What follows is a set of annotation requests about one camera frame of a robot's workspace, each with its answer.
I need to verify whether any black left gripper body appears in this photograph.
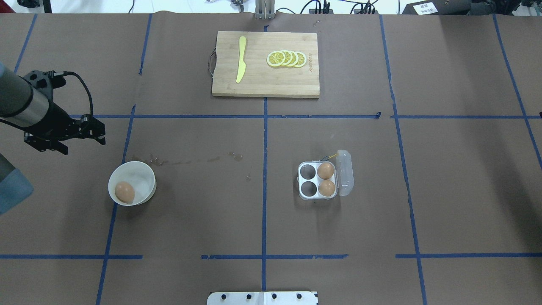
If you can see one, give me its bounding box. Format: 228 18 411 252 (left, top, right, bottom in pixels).
24 71 106 155

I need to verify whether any brown egg from bowl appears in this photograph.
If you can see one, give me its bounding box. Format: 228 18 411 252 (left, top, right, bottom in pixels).
114 181 135 204

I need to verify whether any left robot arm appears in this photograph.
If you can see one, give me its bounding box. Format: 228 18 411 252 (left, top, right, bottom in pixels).
0 64 106 155

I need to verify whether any clear plastic egg box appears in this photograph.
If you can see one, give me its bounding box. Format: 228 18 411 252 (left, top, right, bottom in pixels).
297 150 354 201

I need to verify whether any brown egg in box rear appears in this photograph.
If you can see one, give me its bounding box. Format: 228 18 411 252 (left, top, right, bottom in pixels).
317 162 335 180

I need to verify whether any brown egg in box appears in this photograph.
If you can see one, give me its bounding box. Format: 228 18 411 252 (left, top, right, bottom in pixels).
317 162 335 180
318 180 336 197

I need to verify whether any brown egg in box front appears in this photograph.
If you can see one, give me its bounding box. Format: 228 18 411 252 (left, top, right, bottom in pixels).
318 180 336 197

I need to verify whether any white bowl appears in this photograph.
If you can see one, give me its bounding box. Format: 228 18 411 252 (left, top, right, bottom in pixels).
107 161 157 206

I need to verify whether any yellow plastic knife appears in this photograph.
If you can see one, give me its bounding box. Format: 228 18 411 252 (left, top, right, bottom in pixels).
236 36 246 83

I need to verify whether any wooden cutting board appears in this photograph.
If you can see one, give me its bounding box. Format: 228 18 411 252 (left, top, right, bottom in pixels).
212 31 320 99

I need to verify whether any lemon slice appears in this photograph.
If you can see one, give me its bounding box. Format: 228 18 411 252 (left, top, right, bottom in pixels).
285 51 299 67
280 50 293 67
293 52 307 68
266 51 286 67

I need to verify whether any aluminium camera post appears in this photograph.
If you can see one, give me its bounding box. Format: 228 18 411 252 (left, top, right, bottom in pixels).
255 0 276 20

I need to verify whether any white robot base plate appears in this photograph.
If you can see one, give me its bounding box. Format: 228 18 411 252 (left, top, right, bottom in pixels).
207 291 319 305

